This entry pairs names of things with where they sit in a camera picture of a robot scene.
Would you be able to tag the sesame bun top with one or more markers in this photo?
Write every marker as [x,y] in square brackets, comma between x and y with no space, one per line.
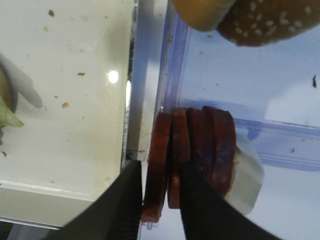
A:
[255,23]

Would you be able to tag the bottom bun on tray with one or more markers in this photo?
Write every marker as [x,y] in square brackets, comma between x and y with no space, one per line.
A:
[7,91]

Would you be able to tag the standing sausage slices stack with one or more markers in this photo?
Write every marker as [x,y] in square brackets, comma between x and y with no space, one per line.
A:
[205,137]

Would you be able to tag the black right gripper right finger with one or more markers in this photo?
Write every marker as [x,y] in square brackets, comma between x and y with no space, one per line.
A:
[207,216]

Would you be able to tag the lettuce leaf on sandwich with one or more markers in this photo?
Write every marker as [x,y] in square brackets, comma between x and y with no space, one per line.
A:
[7,117]

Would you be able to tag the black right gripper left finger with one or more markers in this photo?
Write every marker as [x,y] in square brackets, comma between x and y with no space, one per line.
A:
[115,215]

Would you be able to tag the sausage patty slice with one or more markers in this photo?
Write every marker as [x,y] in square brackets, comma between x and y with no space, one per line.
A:
[156,178]

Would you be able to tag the white foam stopper block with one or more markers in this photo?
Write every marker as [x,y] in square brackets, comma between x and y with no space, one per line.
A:
[247,176]

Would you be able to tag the plain bun top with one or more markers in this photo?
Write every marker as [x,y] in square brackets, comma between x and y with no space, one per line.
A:
[202,15]

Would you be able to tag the cream metal tray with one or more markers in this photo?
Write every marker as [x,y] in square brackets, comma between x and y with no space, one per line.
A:
[67,61]

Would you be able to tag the clear holder under sausage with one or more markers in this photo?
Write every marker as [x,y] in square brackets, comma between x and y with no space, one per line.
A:
[284,145]

